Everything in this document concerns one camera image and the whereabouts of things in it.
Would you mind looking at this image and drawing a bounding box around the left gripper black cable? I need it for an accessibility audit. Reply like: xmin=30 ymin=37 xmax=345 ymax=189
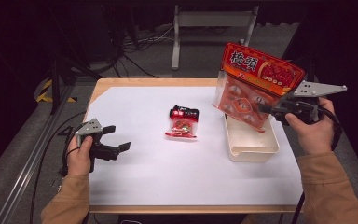
xmin=30 ymin=111 xmax=88 ymax=224

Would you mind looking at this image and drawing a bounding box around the person's right hand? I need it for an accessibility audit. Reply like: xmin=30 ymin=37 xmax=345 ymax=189
xmin=284 ymin=96 xmax=337 ymax=156

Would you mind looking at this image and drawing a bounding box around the black stand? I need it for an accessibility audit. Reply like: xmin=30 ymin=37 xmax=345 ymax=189
xmin=49 ymin=57 xmax=77 ymax=116

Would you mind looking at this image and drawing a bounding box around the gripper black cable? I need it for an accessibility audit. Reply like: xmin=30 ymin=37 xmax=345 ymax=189
xmin=290 ymin=101 xmax=344 ymax=224
xmin=30 ymin=111 xmax=88 ymax=224

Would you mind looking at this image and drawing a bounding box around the person's left hand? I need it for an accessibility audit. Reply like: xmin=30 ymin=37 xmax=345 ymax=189
xmin=66 ymin=134 xmax=94 ymax=177

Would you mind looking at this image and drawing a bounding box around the small red black snack packet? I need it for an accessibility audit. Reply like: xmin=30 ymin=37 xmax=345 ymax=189
xmin=164 ymin=105 xmax=200 ymax=139

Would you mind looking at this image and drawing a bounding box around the cream plastic bin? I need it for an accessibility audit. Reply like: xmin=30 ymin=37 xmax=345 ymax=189
xmin=223 ymin=112 xmax=281 ymax=163

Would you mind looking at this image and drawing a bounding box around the grey metal stand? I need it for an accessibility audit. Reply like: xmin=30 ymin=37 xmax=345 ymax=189
xmin=171 ymin=4 xmax=260 ymax=71

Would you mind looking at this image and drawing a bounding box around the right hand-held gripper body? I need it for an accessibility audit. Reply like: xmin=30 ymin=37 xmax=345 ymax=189
xmin=257 ymin=79 xmax=349 ymax=126

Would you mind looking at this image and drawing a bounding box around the aluminium floor rail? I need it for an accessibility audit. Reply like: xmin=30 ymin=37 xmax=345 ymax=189
xmin=0 ymin=83 xmax=76 ymax=224

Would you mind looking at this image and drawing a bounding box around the yellow black floor tape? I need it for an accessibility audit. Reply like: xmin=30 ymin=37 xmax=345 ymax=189
xmin=36 ymin=78 xmax=77 ymax=104

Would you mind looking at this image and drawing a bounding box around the large orange snack packet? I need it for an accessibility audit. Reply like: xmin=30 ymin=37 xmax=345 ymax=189
xmin=213 ymin=42 xmax=306 ymax=133

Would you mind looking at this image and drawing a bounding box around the bundle of floor cables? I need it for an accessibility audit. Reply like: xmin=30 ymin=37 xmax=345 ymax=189
xmin=103 ymin=4 xmax=176 ymax=78

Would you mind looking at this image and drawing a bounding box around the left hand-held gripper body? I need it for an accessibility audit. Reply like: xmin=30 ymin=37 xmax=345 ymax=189
xmin=74 ymin=118 xmax=121 ymax=174

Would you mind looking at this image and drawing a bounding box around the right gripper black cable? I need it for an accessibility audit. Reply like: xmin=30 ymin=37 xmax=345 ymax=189
xmin=290 ymin=101 xmax=344 ymax=224

